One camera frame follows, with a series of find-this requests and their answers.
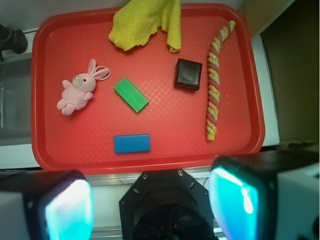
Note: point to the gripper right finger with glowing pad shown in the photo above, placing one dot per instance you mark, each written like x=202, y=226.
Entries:
x=269, y=195

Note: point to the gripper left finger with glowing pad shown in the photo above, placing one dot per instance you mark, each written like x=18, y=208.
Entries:
x=45, y=205

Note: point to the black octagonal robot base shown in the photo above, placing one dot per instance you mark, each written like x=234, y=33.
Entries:
x=166, y=205

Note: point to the blue rectangular block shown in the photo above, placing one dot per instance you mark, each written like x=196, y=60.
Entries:
x=127, y=144

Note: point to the red plastic tray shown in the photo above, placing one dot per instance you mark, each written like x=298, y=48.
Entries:
x=175, y=117

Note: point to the pink plush bunny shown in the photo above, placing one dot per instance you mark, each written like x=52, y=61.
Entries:
x=77, y=93

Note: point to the green rectangular block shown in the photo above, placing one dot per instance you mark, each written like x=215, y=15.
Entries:
x=131, y=94

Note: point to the black square box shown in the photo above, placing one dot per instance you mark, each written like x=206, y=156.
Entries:
x=188, y=74

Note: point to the black knob on left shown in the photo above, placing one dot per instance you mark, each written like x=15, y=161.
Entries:
x=14, y=40

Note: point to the yellow microfiber cloth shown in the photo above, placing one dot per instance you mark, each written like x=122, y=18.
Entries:
x=138, y=20

